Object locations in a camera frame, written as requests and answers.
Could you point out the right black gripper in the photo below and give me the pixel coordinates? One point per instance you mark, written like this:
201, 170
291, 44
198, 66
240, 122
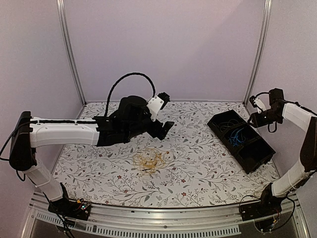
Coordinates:
257, 123

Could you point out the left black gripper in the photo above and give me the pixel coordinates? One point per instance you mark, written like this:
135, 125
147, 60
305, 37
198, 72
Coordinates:
156, 133

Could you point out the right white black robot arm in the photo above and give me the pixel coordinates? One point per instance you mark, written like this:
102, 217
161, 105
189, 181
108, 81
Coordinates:
272, 108

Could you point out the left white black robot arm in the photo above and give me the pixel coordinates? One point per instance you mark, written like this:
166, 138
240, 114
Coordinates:
133, 117

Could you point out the black three-compartment tray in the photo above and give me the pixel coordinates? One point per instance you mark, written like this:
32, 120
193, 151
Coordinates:
248, 148

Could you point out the floral patterned table mat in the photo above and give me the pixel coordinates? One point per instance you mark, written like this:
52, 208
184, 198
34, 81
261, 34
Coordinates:
190, 168

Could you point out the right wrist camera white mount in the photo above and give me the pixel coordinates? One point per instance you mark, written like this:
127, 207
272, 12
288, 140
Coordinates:
257, 104

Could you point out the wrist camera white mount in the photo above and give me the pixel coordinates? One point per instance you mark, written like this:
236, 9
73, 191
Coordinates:
157, 103
257, 104

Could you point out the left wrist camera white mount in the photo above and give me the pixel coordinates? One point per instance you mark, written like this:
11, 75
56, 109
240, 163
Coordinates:
157, 103

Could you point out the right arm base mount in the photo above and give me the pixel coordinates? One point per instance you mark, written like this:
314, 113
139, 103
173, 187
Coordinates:
259, 209

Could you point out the aluminium front rail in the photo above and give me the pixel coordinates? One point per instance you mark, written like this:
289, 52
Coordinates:
108, 221

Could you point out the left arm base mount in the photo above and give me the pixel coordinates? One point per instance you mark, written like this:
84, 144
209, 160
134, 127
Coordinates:
78, 209

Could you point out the right aluminium frame post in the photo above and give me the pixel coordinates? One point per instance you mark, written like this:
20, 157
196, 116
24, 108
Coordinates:
260, 49

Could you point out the aluminium frame post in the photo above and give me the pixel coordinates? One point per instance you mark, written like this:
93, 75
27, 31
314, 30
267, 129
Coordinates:
69, 51
260, 49

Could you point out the left aluminium frame post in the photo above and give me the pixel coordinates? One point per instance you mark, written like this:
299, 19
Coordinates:
69, 51

